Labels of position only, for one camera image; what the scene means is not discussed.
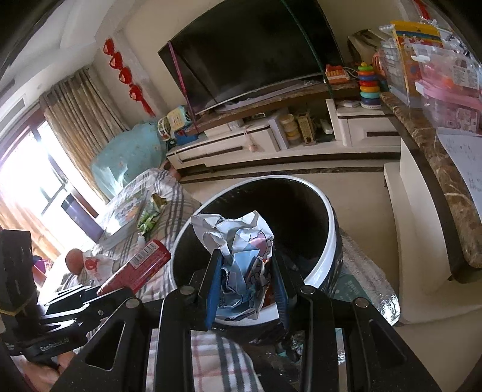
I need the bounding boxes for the purple tumbler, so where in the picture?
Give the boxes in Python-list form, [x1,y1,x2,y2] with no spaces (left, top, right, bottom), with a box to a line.
[61,194,102,242]

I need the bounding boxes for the rainbow stacking rings toy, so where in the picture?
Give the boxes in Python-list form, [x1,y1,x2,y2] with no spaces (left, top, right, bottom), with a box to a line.
[357,62,383,110]

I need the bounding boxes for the colourful toy set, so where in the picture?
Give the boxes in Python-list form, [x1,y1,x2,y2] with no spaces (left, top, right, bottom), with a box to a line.
[157,106,195,146]

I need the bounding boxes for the yellow toy package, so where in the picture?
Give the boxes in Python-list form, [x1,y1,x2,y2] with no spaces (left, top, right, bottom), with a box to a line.
[390,21,441,106]

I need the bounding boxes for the white plastic bag red print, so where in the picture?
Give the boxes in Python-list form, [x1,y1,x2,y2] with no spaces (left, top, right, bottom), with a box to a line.
[81,249,126,286]

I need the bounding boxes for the white paper sheet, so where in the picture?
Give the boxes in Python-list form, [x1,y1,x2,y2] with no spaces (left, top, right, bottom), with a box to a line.
[437,132,482,216]

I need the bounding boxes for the beige curtain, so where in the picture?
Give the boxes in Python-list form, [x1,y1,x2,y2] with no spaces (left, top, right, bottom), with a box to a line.
[39,68,129,200]

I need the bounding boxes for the red snack tube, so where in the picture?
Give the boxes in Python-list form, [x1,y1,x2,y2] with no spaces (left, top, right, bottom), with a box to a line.
[97,241,172,298]

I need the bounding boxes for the pile of clear plastic packages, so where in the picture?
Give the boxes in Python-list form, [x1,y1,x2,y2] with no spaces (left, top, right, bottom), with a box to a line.
[380,24,482,135]

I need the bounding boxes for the red hanging wall decoration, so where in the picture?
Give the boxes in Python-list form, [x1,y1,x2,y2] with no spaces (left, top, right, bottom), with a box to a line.
[103,38,157,117]

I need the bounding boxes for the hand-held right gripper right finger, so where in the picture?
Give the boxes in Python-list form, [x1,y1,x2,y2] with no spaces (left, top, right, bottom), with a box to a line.
[270,255,442,392]

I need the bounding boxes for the marble counter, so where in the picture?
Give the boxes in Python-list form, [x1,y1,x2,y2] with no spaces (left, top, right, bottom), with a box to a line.
[380,90,482,284]

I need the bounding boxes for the person's left hand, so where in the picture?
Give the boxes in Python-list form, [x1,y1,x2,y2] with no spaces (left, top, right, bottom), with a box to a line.
[15,352,78,392]

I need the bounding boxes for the white bin with black liner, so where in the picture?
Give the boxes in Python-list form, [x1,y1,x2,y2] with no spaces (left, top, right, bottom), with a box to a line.
[171,175,344,342]

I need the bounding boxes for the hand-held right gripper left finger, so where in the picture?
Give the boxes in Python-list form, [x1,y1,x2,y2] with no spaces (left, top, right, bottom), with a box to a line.
[49,248,227,392]

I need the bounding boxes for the brown round ball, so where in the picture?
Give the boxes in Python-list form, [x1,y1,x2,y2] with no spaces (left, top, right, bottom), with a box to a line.
[65,248,86,274]

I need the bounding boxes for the green booklet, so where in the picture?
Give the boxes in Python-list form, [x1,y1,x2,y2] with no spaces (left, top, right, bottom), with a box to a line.
[334,274,374,303]

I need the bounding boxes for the children's picture book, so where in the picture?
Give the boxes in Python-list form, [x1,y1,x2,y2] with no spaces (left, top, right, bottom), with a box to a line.
[99,185,156,245]

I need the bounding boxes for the blue-white paper wrapper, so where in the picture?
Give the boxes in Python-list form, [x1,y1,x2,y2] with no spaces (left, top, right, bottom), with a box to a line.
[190,211,275,321]

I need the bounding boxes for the green wrapper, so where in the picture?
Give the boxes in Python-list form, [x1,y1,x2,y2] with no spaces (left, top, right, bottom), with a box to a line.
[137,192,169,232]

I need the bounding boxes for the beige bag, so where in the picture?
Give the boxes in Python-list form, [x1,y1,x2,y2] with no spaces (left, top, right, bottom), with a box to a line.
[346,29,388,72]

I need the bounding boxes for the television stand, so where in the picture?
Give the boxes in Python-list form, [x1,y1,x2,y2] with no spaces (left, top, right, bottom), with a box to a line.
[166,79,402,185]

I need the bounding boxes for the orange toy phone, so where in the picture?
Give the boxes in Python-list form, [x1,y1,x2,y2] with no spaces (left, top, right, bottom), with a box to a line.
[326,64,358,86]

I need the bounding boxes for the black television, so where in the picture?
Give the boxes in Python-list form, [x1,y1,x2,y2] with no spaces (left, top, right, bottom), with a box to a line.
[157,0,345,115]

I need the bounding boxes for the plaid tablecloth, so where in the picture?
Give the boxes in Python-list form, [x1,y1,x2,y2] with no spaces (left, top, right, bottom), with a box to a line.
[56,168,264,392]

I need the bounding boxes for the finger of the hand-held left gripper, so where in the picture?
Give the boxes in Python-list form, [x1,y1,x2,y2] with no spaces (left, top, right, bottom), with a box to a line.
[43,284,102,305]
[41,288,130,334]

